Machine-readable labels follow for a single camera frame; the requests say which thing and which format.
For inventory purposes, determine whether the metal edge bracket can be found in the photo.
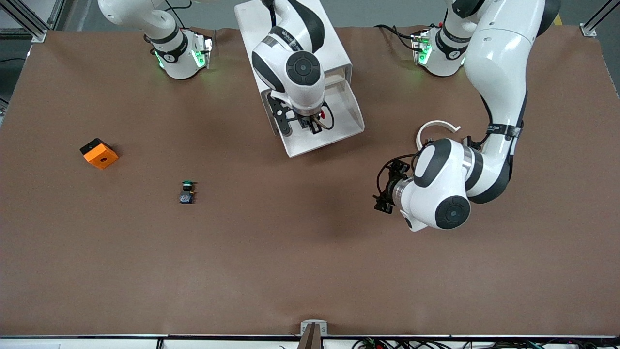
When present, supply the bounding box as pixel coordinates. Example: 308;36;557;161
300;320;328;337

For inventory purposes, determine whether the brown post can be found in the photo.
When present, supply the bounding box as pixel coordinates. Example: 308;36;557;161
297;324;322;349

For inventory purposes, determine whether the orange box with hole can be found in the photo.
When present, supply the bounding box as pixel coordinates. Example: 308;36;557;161
80;138;119;170

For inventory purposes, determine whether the white drawer cabinet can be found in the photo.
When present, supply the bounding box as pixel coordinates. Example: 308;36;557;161
234;0;353;139

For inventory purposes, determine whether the brown table cover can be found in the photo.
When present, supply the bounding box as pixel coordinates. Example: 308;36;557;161
0;25;620;337

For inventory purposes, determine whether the white curved plastic ring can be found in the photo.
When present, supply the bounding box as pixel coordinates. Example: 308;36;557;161
416;120;462;152

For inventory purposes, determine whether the green push button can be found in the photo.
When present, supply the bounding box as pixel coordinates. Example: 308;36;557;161
179;180;197;205

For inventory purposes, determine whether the bundle of cables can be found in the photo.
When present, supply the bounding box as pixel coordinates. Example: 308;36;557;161
351;338;601;349

